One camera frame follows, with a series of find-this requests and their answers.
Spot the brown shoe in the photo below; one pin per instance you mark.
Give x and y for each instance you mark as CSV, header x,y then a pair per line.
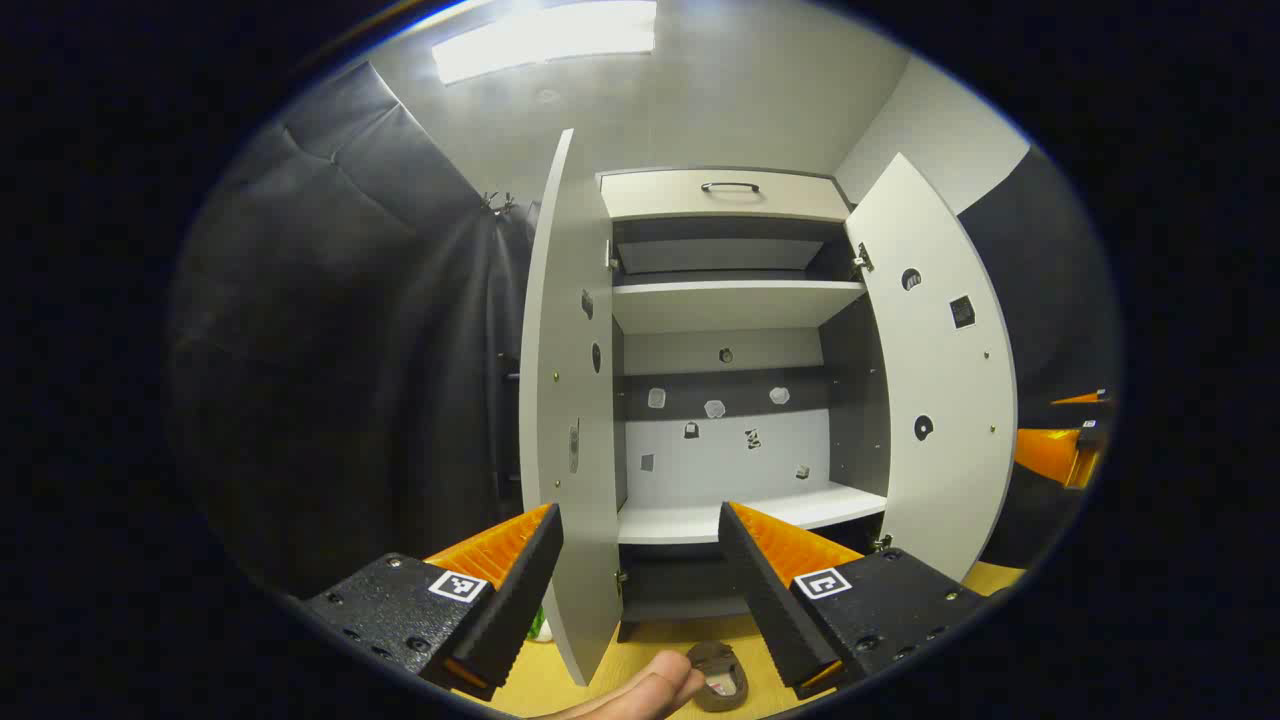
x,y
725,690

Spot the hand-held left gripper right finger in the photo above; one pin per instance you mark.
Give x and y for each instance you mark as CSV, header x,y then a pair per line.
x,y
765,610

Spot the grey shoe cabinet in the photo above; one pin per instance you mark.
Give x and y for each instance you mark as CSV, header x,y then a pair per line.
x,y
720,300

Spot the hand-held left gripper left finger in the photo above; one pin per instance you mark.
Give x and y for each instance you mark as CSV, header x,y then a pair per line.
x,y
515,600

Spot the grey shoe cabinet door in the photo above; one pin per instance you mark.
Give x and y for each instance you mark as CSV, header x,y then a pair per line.
x,y
940,400
565,400

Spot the ceiling light panel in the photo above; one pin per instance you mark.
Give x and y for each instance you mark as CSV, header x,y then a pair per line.
x,y
545,40

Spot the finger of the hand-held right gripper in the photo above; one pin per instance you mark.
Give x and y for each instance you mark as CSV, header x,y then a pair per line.
x,y
1045,455
1085,399

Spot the grey cabinet drawer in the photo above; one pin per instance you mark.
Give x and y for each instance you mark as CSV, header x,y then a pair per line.
x,y
660,200

